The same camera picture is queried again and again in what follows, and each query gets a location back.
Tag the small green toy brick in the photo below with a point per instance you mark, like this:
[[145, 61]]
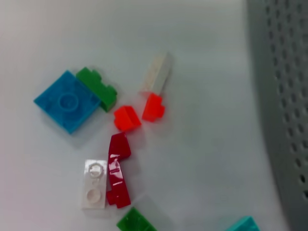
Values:
[[98, 86]]

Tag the dark red toy brick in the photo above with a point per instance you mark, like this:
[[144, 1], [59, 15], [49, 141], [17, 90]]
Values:
[[118, 168]]

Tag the green rectangular toy brick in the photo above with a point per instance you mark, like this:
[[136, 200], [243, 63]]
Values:
[[134, 221]]

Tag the white two-stud toy brick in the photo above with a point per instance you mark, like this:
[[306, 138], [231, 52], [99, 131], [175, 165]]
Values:
[[93, 185]]

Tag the small red toy brick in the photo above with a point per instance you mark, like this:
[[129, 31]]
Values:
[[126, 119], [152, 107]]

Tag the small white toy brick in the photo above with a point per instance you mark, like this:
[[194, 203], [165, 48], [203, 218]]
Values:
[[157, 72]]

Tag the blue square toy brick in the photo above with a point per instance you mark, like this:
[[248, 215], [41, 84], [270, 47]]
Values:
[[67, 101]]

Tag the teal square toy brick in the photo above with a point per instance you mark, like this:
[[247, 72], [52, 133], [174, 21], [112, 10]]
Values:
[[244, 225]]

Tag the grey-green perforated storage bin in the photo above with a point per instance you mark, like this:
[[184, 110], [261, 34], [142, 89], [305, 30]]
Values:
[[284, 96]]

